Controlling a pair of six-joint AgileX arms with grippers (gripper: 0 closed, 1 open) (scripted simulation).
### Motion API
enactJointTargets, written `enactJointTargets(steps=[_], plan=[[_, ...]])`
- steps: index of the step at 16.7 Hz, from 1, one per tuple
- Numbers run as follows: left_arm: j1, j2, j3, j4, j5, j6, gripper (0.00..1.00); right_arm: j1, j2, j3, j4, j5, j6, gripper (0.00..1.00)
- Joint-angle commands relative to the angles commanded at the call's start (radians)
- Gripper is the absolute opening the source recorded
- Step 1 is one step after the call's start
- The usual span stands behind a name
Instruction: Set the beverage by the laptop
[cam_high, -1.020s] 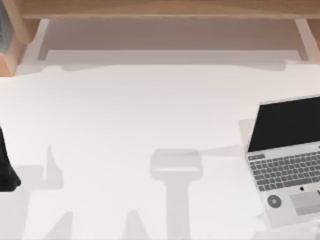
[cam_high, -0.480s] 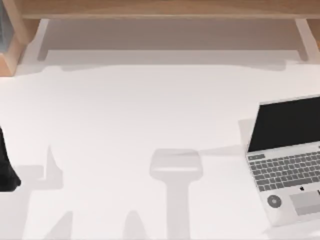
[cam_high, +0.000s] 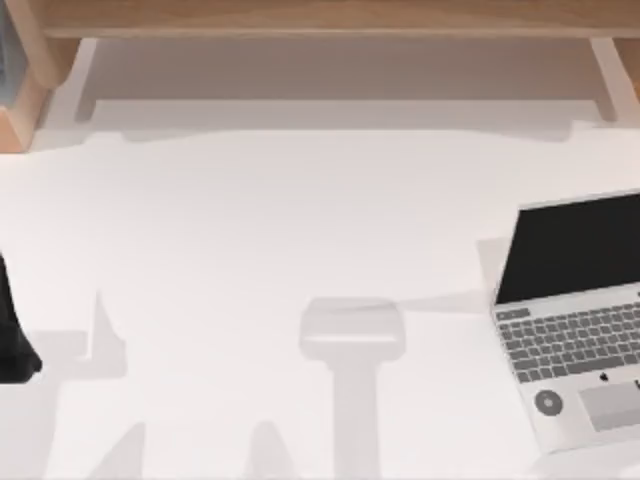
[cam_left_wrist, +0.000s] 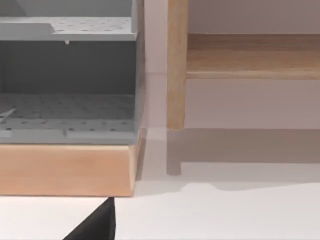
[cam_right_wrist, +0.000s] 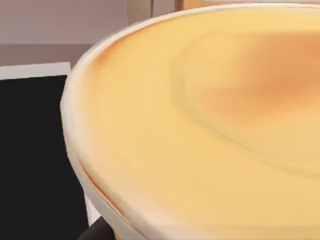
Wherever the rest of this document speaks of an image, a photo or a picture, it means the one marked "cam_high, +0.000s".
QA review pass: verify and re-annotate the wooden shelf with white legs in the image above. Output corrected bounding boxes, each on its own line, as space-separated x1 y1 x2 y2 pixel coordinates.
29 0 640 124

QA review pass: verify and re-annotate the wooden cabinet with grey inside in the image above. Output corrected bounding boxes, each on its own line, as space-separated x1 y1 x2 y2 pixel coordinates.
0 0 57 154

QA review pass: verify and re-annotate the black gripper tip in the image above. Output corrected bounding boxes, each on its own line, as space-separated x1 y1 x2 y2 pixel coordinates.
0 255 43 385

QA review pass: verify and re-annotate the silver open laptop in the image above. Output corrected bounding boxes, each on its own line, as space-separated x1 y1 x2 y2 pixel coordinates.
489 188 640 455

